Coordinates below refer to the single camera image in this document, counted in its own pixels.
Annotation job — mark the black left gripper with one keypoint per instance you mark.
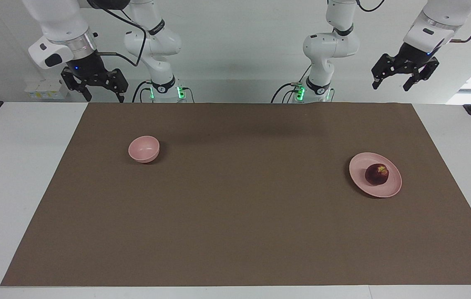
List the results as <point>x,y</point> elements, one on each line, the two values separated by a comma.
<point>412,58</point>

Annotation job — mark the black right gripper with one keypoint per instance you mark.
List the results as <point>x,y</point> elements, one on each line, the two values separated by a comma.
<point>88,68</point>

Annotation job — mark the dark red apple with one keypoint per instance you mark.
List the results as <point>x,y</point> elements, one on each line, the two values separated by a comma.
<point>376,175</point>

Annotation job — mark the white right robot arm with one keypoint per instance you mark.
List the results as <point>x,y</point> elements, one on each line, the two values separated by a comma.
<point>61,25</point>

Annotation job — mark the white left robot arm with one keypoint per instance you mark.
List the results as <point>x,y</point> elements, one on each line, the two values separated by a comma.
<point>329,45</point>

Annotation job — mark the pink bowl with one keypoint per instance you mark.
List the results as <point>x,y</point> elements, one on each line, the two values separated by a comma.
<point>144,148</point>

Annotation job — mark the pink plate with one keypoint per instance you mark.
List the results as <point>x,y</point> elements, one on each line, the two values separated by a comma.
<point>362,166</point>

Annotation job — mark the white power socket box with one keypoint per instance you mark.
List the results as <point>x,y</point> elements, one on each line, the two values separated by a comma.
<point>46,89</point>

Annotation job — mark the brown table mat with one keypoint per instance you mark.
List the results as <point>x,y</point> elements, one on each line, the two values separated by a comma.
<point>235,216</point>

